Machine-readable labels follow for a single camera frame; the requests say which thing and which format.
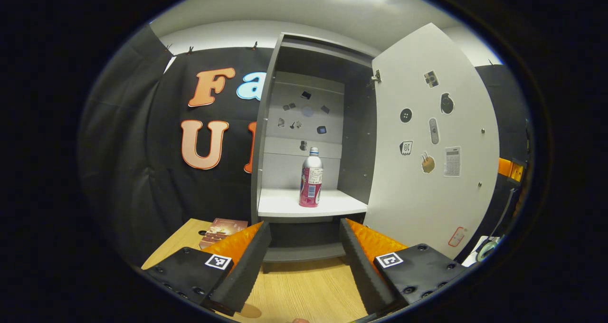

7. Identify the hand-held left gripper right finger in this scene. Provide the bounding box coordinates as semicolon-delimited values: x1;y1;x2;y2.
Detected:
339;218;468;316

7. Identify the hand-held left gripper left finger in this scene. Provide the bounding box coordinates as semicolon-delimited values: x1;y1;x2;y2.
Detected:
142;221;273;316

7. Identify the white cabinet door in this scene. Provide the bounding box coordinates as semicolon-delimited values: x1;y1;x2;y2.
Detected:
363;23;501;261

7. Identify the silver bottle with red label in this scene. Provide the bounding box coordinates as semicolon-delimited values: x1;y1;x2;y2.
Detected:
299;147;324;208

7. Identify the stack of thin books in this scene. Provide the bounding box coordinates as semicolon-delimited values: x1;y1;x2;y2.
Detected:
199;218;249;250

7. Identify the white round object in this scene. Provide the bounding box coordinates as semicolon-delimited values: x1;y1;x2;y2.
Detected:
475;237;500;263

